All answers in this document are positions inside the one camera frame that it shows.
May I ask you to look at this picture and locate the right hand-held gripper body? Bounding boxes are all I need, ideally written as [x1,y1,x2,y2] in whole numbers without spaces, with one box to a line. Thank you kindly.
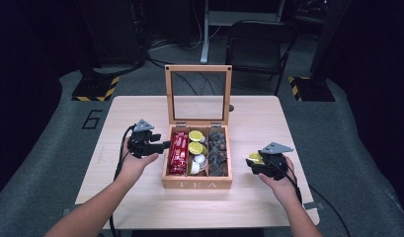
[257,141,294,182]

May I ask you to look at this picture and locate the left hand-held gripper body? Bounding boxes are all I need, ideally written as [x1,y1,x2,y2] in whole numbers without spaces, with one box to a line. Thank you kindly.
[126,118,156,160]

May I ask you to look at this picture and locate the yellow-lidded capsule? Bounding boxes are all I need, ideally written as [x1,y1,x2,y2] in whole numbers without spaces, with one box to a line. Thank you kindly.
[248,151,266,166]
[188,141,204,156]
[188,129,204,143]

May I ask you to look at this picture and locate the wooden tea box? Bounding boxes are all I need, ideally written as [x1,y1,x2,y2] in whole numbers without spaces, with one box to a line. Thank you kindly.
[161,64,233,191]

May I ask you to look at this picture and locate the person's left hand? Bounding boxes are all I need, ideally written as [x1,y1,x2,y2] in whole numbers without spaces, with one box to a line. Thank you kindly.
[121,137,160,182]

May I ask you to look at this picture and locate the person's right hand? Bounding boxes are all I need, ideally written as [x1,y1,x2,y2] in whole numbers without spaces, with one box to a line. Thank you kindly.
[258,155,301,205]

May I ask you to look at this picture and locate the stack of red packets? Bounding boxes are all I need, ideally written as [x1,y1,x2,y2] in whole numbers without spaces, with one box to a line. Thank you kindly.
[168,130,190,176]

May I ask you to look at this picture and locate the pile of dark tea packets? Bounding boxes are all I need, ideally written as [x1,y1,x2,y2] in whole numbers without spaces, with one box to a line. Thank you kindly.
[207,127,229,177]

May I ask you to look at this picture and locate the dark stand with striped base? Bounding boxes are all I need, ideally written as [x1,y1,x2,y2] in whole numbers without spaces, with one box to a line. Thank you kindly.
[70,0,121,103]
[286,0,355,103]

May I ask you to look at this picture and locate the black folding chair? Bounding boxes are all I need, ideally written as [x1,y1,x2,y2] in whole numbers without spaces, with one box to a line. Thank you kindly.
[224,19,298,97]

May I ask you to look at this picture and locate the left hand-held gripper cable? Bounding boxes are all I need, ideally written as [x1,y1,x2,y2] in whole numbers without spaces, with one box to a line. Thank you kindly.
[109,124,138,237]

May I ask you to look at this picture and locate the hand-held gripper cable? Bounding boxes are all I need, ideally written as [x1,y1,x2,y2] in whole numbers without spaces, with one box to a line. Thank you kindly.
[282,162,352,237]
[109,124,138,237]

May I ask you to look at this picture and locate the right hand-held gripper cable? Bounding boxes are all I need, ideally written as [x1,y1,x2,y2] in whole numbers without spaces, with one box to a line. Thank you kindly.
[282,162,352,237]

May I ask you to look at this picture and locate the black floor cables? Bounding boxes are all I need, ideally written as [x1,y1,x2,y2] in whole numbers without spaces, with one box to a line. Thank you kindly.
[136,33,220,97]

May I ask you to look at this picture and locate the white metal desk frame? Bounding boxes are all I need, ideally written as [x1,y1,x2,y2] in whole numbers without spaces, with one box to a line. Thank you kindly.
[200,0,286,65]

